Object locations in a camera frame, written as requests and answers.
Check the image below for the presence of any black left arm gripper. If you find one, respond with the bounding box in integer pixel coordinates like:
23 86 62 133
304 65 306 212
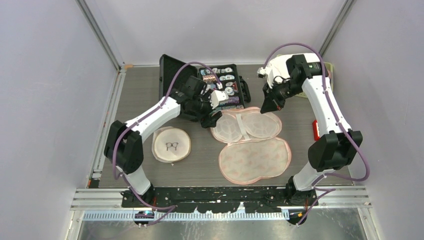
191 90 222 128

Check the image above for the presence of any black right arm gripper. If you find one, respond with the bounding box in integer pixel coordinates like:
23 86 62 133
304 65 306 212
261 79 303 114

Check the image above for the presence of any floral mesh laundry bag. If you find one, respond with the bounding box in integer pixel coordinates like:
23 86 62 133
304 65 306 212
211 107 292 185

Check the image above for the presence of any white bra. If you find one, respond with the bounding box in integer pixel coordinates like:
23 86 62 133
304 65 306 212
265 54 293 89

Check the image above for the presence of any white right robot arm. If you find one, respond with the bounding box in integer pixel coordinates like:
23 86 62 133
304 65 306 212
257 53 363 205

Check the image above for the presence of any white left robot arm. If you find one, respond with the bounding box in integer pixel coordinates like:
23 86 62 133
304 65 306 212
103 76 229 207

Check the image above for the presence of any black poker chip case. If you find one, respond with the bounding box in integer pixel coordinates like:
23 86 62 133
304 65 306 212
159 54 251 110

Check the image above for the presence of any green plastic basket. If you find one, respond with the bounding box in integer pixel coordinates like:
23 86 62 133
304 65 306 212
295 62 334 99

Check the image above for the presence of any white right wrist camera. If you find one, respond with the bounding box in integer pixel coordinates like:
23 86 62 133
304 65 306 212
256 67 274 81

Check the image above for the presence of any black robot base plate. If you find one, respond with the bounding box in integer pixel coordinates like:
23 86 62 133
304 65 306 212
120 186 317 214

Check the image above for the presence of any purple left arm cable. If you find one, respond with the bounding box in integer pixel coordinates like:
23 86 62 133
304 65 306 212
111 61 223 226

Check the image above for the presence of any aluminium frame rail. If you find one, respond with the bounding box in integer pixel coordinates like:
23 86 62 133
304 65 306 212
75 0 121 72

